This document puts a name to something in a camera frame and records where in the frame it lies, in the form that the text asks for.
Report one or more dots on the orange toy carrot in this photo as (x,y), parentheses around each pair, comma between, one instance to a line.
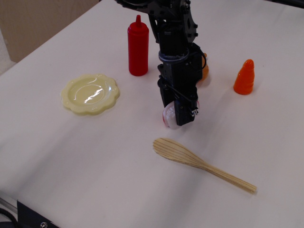
(244,82)

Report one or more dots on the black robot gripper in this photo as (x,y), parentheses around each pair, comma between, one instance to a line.
(177,82)

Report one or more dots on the black corner bracket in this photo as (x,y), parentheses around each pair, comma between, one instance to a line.
(28,218)

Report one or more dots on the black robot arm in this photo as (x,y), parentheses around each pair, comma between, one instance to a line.
(171,23)

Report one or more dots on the red squeeze bottle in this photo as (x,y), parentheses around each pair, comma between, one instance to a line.
(138,47)

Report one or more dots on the brown toy chicken drumstick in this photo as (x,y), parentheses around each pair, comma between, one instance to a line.
(205,70)

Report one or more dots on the pale yellow scalloped plate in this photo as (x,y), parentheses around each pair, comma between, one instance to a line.
(90,94)

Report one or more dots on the wooden spatula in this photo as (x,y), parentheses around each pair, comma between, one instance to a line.
(174,151)

